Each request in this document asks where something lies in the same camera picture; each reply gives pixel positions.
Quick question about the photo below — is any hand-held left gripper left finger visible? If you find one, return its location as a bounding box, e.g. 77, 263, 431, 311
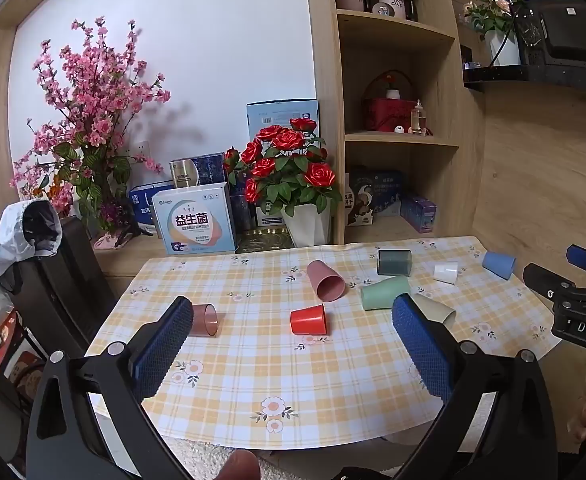
25, 296, 194, 480

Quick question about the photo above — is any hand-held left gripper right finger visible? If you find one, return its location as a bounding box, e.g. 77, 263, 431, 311
392, 294, 560, 480

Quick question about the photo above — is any beige cup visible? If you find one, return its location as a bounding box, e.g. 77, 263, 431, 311
412, 293, 458, 331

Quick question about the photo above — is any translucent brown cup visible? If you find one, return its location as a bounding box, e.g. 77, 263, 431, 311
189, 303, 220, 337

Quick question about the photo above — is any blue cup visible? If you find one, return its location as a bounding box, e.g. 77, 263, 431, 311
482, 251, 516, 280

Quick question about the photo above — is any light green cup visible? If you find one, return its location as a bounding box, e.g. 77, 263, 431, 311
361, 275, 412, 311

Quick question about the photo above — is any white cup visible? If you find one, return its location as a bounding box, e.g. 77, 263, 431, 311
433, 262, 460, 286

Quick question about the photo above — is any dark grey cup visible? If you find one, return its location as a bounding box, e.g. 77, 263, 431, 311
377, 249, 413, 277

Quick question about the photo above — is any red cup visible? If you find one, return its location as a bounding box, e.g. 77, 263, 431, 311
290, 304, 330, 336

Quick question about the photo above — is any pink cup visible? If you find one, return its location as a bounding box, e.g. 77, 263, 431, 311
306, 259, 346, 303

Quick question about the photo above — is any person's left hand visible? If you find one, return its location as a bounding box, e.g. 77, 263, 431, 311
221, 449, 262, 480

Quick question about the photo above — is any yellow checked floral tablecloth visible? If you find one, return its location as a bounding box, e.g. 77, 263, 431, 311
84, 236, 564, 452

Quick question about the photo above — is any black chair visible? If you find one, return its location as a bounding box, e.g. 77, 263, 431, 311
9, 215, 120, 362

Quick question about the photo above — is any white fluffy rug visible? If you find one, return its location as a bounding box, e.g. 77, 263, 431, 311
164, 436, 296, 480

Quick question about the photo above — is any white box blue pink print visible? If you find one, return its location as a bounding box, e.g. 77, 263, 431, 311
151, 182, 238, 256

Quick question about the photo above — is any purple box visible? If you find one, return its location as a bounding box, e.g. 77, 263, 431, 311
399, 192, 437, 234

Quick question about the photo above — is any blue and white box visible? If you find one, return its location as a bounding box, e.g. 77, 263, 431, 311
128, 182, 174, 226

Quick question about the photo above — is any gold tray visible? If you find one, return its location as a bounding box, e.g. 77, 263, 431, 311
235, 227, 296, 254

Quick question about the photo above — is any brown snack box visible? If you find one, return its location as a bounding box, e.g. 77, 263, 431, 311
345, 185, 374, 228

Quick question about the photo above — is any dark blue printed box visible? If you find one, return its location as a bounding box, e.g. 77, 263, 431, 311
349, 167, 404, 219

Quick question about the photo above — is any dark blue gift box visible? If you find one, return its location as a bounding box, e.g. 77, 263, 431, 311
169, 152, 230, 191

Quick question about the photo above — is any white grey jacket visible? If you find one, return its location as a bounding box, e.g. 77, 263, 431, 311
0, 198, 64, 289

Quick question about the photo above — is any black shelf board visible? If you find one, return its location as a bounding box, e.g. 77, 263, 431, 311
463, 62, 586, 95

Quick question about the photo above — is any wooden shelf unit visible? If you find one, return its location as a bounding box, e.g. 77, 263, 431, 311
305, 0, 488, 247

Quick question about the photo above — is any glass perfume bottle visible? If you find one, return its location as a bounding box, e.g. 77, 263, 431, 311
410, 100, 429, 137

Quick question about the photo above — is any red rose plant white pot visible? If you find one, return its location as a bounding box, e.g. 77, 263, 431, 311
222, 122, 342, 249

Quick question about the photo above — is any black device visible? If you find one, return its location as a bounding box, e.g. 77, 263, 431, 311
513, 0, 586, 69

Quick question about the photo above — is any pink blossom plant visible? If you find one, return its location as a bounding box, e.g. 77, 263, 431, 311
10, 19, 172, 250

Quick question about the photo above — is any tall light blue box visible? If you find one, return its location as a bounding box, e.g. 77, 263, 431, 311
246, 100, 320, 162

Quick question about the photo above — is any peach flower plant white pot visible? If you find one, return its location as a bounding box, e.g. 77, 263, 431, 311
462, 0, 528, 67

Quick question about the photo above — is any white mug with lid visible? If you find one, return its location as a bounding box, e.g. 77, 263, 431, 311
372, 0, 418, 22

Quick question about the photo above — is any red basket with handle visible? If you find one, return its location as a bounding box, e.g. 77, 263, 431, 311
362, 71, 417, 133

